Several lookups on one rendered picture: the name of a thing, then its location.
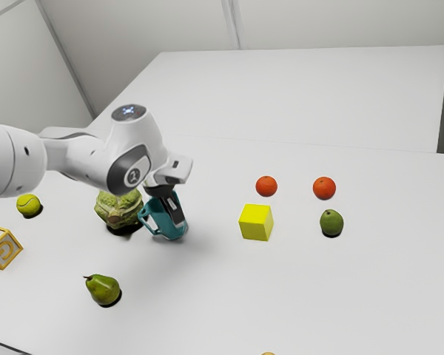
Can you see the orange fruit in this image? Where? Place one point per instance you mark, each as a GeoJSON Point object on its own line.
{"type": "Point", "coordinates": [266, 186]}
{"type": "Point", "coordinates": [324, 188]}

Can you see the green apple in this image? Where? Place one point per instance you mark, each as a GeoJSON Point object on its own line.
{"type": "Point", "coordinates": [331, 222]}

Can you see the teal faceted mug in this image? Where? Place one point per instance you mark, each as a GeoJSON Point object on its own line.
{"type": "Point", "coordinates": [163, 222]}

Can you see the yellow-green tennis ball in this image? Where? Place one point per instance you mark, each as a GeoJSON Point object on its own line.
{"type": "Point", "coordinates": [28, 205]}

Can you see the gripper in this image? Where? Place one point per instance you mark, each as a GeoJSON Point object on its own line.
{"type": "Point", "coordinates": [159, 191]}

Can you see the wooden letter block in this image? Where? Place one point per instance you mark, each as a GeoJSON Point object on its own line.
{"type": "Point", "coordinates": [0, 247]}

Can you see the green pear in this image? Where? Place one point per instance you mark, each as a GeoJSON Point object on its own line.
{"type": "Point", "coordinates": [103, 289]}

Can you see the yellow cube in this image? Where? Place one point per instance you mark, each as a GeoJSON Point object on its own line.
{"type": "Point", "coordinates": [256, 222]}

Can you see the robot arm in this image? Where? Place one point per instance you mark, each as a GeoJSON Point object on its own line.
{"type": "Point", "coordinates": [77, 159]}

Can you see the green cabbage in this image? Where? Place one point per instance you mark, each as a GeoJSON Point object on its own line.
{"type": "Point", "coordinates": [116, 209]}

